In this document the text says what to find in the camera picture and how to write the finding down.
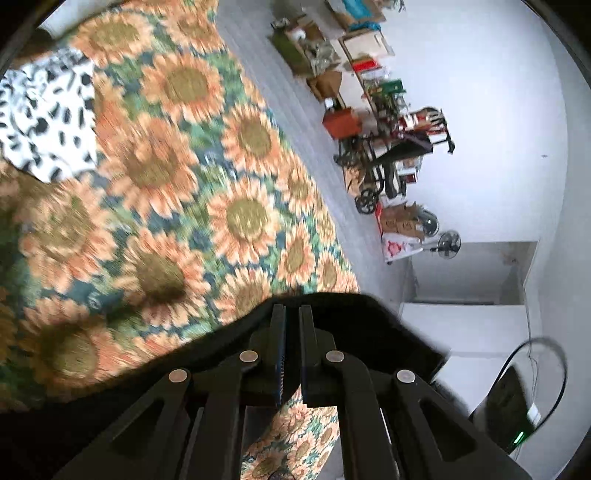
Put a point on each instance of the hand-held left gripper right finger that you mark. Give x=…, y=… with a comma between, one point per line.
x=307, y=350

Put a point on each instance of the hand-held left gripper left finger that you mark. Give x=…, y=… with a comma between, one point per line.
x=279, y=369

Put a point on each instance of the black sweater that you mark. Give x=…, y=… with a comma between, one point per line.
x=378, y=327

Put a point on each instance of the white bag with red print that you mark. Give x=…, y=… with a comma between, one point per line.
x=399, y=249

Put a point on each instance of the brown cardboard box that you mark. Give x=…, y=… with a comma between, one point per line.
x=401, y=221

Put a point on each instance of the black standing fan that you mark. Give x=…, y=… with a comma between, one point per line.
x=449, y=243

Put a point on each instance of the grey round fan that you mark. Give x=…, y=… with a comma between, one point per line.
x=428, y=222

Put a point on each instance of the sunflower print blanket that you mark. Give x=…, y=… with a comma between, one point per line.
x=184, y=184

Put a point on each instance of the orange box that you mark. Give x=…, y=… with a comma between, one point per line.
x=341, y=123

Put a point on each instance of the low white cabinet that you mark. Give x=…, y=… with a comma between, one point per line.
x=374, y=69

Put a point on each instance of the open olive cardboard box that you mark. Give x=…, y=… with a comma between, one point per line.
x=300, y=50

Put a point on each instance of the black-spotted white garment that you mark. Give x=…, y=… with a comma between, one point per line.
x=46, y=124

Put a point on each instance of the stack of cardboard boxes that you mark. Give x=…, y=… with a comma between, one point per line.
x=355, y=11

